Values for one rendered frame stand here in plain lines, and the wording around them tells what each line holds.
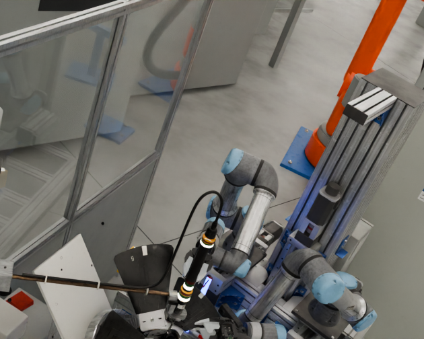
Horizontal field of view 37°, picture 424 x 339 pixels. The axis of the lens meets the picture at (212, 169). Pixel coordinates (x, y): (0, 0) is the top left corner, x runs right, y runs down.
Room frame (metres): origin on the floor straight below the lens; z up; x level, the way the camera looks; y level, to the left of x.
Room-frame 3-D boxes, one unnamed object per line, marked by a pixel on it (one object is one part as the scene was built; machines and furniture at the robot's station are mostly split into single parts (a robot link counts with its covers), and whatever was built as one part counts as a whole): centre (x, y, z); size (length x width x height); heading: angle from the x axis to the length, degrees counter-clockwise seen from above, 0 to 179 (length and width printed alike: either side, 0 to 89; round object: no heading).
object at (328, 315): (2.20, -0.71, 1.09); 0.15 x 0.15 x 0.10
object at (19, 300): (1.77, 0.52, 0.87); 0.08 x 0.08 x 0.02; 66
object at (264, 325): (1.81, -0.44, 1.17); 0.11 x 0.08 x 0.09; 113
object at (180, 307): (1.63, -0.07, 1.47); 0.04 x 0.04 x 0.46
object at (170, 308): (1.62, -0.06, 1.32); 0.09 x 0.07 x 0.10; 111
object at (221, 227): (1.91, -0.09, 1.45); 0.11 x 0.08 x 0.09; 176
